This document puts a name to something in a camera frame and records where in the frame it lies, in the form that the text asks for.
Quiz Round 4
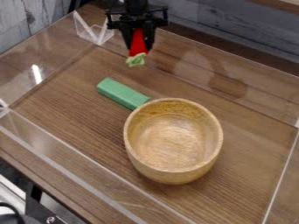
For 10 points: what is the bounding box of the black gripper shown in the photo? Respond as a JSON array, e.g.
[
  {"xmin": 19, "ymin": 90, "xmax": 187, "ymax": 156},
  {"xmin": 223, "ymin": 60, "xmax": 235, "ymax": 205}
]
[{"xmin": 106, "ymin": 5, "xmax": 169, "ymax": 50}]

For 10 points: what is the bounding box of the red plush strawberry toy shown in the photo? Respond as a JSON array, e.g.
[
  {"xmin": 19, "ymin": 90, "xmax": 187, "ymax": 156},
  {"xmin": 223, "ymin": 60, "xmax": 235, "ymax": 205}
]
[{"xmin": 126, "ymin": 28, "xmax": 149, "ymax": 67}]

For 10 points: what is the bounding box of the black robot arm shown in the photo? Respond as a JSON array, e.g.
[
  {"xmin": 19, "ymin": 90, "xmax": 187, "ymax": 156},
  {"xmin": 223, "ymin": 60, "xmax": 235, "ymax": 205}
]
[{"xmin": 106, "ymin": 0, "xmax": 169, "ymax": 50}]

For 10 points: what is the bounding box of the green rectangular block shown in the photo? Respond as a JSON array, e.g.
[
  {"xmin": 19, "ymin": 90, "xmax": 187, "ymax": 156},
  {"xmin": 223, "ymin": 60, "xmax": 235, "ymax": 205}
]
[{"xmin": 98, "ymin": 77, "xmax": 151, "ymax": 110}]

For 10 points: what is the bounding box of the wooden bowl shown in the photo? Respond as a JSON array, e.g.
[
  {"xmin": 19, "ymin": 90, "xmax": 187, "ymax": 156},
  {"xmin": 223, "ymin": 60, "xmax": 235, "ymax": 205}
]
[{"xmin": 125, "ymin": 98, "xmax": 225, "ymax": 185}]

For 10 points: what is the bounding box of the clear acrylic tray enclosure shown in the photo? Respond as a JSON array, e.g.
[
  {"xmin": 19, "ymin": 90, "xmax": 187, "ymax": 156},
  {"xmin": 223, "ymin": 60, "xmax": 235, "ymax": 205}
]
[{"xmin": 0, "ymin": 17, "xmax": 299, "ymax": 224}]

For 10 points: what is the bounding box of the black metal bracket with bolt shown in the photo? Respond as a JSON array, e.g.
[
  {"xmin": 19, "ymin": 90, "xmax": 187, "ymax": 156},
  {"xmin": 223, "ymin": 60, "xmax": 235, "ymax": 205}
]
[{"xmin": 25, "ymin": 184, "xmax": 67, "ymax": 224}]

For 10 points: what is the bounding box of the black cable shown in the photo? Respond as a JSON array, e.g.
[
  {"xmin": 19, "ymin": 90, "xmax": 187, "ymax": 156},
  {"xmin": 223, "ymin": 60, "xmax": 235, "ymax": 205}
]
[{"xmin": 0, "ymin": 201, "xmax": 27, "ymax": 224}]

